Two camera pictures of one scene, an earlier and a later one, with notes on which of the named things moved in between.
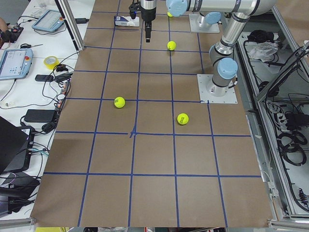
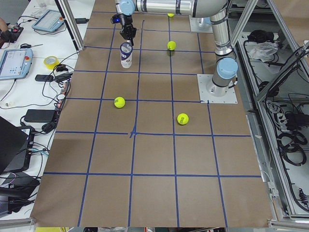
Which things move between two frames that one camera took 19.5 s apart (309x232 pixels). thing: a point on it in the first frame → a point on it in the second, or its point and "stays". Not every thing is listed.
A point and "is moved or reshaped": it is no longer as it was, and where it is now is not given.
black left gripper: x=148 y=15 → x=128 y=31
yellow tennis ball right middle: x=182 y=118 stays
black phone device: x=44 y=78 stays
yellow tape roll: x=51 y=62 stays
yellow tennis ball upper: x=171 y=45 stays
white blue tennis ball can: x=126 y=21 is moved or reshaped
